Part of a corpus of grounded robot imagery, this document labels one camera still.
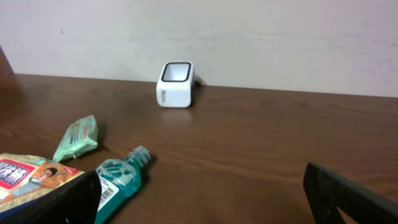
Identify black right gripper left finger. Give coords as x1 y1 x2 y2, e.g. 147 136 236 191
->
1 171 102 224

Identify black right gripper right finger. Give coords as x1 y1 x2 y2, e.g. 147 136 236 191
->
303 162 397 223

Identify blue mouthwash bottle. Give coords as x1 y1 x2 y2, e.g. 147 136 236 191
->
95 146 151 224

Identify yellow snack bag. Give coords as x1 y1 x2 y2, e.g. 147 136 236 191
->
1 153 83 213

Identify green wet wipes pack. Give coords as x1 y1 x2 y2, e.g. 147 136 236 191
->
52 115 98 162

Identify white barcode scanner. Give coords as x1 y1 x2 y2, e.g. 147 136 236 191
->
156 61 195 108

